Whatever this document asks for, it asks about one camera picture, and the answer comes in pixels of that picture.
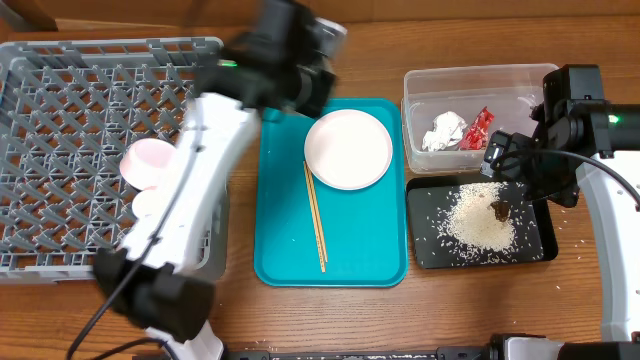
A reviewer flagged red snack wrapper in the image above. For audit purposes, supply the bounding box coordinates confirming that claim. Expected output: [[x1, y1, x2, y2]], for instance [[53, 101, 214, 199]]
[[458, 107, 494, 150]]

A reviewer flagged white tissue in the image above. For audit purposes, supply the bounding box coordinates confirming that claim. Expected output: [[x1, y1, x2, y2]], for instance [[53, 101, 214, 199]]
[[422, 111, 467, 152]]

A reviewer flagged small pink-white bowl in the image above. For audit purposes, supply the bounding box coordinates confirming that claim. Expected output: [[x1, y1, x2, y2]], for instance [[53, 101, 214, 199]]
[[119, 138, 176, 190]]

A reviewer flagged cream white cup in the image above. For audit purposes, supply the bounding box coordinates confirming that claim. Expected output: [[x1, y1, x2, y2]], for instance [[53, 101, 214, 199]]
[[131, 187, 164, 218]]

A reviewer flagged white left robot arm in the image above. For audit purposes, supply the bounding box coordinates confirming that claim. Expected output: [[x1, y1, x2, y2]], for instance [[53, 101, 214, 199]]
[[92, 1, 346, 359]]

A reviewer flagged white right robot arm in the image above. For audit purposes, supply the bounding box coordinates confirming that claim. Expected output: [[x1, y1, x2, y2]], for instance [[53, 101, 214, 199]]
[[481, 65, 639, 360]]

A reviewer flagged black waste tray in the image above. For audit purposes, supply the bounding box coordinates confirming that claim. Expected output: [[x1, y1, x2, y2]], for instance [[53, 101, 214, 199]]
[[405, 172, 560, 271]]

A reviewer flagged brown food scrap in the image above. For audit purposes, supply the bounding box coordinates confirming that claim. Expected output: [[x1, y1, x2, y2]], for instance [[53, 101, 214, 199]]
[[490, 201, 511, 222]]

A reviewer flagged large white plate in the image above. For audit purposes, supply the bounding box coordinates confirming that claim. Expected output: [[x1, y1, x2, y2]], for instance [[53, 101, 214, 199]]
[[304, 109, 393, 191]]

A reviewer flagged pile of rice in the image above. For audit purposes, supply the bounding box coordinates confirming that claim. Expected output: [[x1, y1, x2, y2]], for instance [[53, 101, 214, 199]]
[[419, 181, 544, 264]]

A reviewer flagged wooden chopstick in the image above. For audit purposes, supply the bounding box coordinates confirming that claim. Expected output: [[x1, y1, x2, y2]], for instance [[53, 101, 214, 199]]
[[315, 189, 328, 264], [303, 162, 326, 273]]

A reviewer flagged clear plastic bin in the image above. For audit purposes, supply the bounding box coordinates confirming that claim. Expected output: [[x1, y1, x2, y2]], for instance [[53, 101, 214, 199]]
[[402, 63, 558, 174]]

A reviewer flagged teal plastic tray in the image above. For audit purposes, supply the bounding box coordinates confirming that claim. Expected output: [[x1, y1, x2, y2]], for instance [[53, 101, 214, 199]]
[[254, 98, 409, 287]]

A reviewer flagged grey dish rack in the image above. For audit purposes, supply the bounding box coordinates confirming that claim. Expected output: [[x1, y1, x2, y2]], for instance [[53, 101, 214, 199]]
[[1, 37, 222, 285]]

